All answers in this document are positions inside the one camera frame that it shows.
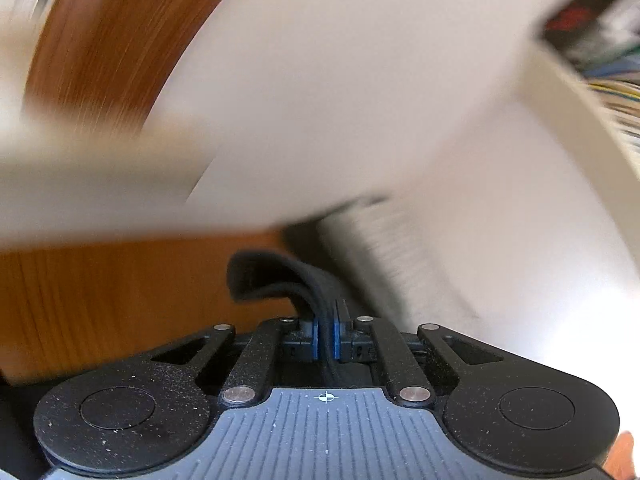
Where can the row of books on shelf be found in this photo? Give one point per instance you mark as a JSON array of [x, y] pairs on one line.
[[600, 40]]

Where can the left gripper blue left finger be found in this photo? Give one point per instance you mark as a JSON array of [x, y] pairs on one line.
[[273, 344]]

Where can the brown wooden window frame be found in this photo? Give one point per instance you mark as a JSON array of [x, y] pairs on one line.
[[102, 63]]

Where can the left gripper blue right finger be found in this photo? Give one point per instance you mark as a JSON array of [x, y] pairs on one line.
[[382, 354]]

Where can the white patterned folded cloth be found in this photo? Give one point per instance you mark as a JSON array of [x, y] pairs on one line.
[[376, 243]]

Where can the person's left hand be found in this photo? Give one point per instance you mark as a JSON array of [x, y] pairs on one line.
[[619, 463]]

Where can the black Nike sweatpants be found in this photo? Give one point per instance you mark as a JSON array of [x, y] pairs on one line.
[[316, 295]]

